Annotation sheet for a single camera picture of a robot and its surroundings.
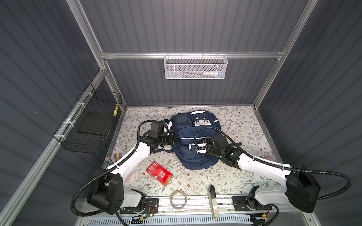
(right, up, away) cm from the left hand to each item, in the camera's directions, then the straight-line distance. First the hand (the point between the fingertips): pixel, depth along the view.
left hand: (178, 138), depth 83 cm
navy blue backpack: (+9, +6, +9) cm, 14 cm away
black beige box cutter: (+19, -30, -10) cm, 37 cm away
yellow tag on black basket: (-38, +17, +1) cm, 41 cm away
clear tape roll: (+4, -32, -8) cm, 33 cm away
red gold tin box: (-11, -21, +2) cm, 24 cm away
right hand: (+12, 0, -2) cm, 12 cm away
